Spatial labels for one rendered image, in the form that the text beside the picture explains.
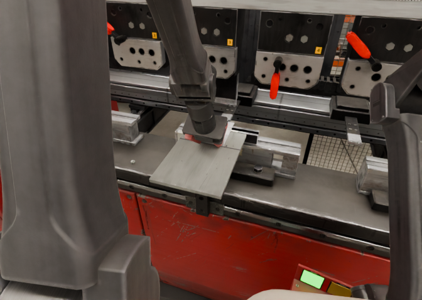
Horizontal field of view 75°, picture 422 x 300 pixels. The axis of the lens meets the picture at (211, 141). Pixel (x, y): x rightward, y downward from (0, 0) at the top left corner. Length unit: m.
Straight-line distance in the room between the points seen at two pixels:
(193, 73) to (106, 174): 0.32
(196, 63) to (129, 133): 0.58
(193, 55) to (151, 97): 0.77
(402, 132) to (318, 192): 0.39
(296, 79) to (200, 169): 0.32
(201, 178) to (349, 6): 0.47
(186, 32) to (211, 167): 0.37
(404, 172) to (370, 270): 0.49
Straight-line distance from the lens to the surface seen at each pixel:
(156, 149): 0.98
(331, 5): 0.66
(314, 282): 0.77
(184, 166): 0.70
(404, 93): 0.52
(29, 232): 0.19
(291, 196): 0.82
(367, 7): 0.66
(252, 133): 0.82
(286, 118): 1.05
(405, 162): 0.52
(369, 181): 0.88
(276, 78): 0.65
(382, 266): 0.95
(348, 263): 0.95
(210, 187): 0.64
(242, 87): 1.02
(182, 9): 0.39
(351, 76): 0.69
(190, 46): 0.43
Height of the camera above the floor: 1.45
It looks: 35 degrees down
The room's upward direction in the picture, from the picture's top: straight up
